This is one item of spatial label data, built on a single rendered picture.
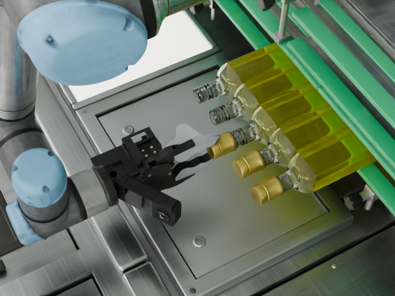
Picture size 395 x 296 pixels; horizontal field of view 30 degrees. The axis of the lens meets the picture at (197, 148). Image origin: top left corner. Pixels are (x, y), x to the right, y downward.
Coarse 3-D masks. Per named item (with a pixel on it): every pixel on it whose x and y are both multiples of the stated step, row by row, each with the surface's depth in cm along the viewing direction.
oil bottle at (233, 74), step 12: (264, 48) 136; (276, 48) 136; (240, 60) 134; (252, 60) 134; (264, 60) 134; (276, 60) 134; (288, 60) 134; (228, 72) 132; (240, 72) 132; (252, 72) 132; (264, 72) 133; (228, 84) 131; (240, 84) 131; (228, 96) 133
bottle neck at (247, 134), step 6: (246, 126) 127; (252, 126) 127; (234, 132) 126; (240, 132) 126; (246, 132) 126; (252, 132) 126; (240, 138) 125; (246, 138) 126; (252, 138) 126; (240, 144) 126
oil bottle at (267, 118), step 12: (288, 96) 129; (300, 96) 129; (312, 96) 129; (264, 108) 127; (276, 108) 127; (288, 108) 127; (300, 108) 127; (312, 108) 127; (252, 120) 127; (264, 120) 126; (276, 120) 126; (288, 120) 126; (264, 132) 126
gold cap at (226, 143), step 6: (228, 132) 126; (222, 138) 125; (228, 138) 125; (234, 138) 125; (216, 144) 124; (222, 144) 124; (228, 144) 125; (234, 144) 125; (210, 150) 125; (216, 150) 124; (222, 150) 124; (228, 150) 125; (234, 150) 126; (210, 156) 126; (216, 156) 124
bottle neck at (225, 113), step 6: (234, 102) 130; (216, 108) 129; (222, 108) 129; (228, 108) 129; (234, 108) 129; (210, 114) 130; (216, 114) 128; (222, 114) 128; (228, 114) 129; (234, 114) 129; (216, 120) 128; (222, 120) 129; (228, 120) 130
